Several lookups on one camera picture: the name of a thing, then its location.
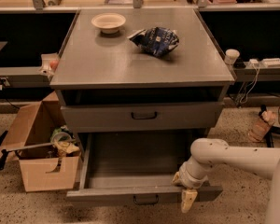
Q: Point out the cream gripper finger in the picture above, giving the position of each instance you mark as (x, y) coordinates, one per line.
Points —
(188, 198)

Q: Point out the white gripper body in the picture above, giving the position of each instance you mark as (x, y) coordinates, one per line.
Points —
(190, 178)

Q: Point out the grey drawer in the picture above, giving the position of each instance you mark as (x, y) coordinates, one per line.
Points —
(142, 117)
(128, 168)

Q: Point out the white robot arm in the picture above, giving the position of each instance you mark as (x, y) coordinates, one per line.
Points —
(207, 153)

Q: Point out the grey top drawer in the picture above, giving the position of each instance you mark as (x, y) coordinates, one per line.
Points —
(142, 117)

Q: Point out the grey drawer cabinet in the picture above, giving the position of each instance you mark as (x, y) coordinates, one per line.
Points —
(98, 69)

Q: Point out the tan bag on floor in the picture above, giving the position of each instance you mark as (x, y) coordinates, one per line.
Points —
(262, 124)

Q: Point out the white cup on shelf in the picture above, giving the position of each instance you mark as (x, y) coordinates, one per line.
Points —
(231, 55)

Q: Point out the grey grabber stick tool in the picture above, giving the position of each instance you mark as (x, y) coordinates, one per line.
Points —
(64, 145)

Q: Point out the blue crumpled chip bag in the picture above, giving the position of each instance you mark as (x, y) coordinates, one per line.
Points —
(156, 41)

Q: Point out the white power strip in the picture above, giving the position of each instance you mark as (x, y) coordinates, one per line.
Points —
(271, 62)

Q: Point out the cardboard box with trash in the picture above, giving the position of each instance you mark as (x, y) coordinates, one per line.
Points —
(28, 142)

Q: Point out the white paper bowl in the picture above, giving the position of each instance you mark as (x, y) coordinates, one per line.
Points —
(108, 23)

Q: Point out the plastic bag with red item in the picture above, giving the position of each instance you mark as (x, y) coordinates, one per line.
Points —
(49, 63)

